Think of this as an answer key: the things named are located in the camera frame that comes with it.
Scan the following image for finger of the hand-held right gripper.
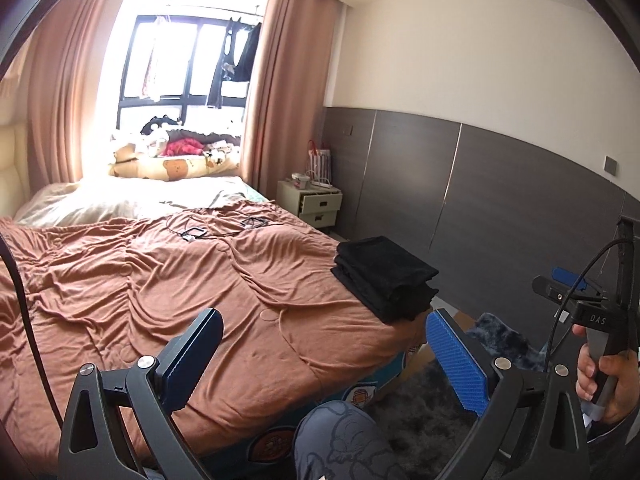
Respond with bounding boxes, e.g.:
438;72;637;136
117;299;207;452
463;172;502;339
531;275;608;308
551;267;603;293

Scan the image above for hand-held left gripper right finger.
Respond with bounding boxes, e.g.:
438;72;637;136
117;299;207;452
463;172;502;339
425;308;591;480

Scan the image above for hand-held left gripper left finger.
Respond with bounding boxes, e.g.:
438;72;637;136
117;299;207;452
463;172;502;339
57;307;224;480

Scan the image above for folded black pants stack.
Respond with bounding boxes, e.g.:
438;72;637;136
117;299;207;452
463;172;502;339
330;262;436;324

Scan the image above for person's right hand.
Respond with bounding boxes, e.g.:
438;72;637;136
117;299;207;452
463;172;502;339
571;322;640;426

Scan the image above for blue grey fluffy rug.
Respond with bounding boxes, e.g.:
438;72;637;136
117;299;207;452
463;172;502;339
465;312;551;373

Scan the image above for dark grey shaggy rug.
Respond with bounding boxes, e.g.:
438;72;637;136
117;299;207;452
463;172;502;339
370;355;481;480

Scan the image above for cream bed sheet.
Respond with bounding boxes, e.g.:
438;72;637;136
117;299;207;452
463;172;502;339
12;175;266;228

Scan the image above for bear print pillow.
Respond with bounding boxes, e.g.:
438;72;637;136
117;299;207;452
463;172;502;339
109;142;243;181

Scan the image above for cream nightstand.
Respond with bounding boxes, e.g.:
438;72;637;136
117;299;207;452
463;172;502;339
276;180;344;231

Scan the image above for cow print pillow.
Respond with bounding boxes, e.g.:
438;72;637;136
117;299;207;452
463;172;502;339
202;142;241;161

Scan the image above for red cloth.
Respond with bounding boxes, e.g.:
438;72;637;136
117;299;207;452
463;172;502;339
165;139;203;157

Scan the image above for black white plush toy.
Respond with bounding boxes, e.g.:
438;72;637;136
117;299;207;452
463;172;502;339
140;116;183;136

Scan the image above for cream padded headboard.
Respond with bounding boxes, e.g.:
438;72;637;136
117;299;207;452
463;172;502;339
0;120;31;221

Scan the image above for hanging pink clothes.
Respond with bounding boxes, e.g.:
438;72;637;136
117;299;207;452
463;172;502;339
140;15;171;101

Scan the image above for pink curtain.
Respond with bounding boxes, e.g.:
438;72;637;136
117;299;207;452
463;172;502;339
22;0;136;186
240;0;346;201

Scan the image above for dark framed window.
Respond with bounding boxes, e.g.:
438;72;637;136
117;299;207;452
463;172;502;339
115;0;266;133

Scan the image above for hanging black clothes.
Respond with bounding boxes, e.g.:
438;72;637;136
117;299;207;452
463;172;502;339
206;16;263;110

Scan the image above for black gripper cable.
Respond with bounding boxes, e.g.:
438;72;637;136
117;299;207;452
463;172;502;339
545;239;632;368
0;237;63;428

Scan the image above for tangled thin black cables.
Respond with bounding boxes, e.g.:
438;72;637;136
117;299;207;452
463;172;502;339
160;210;286;246

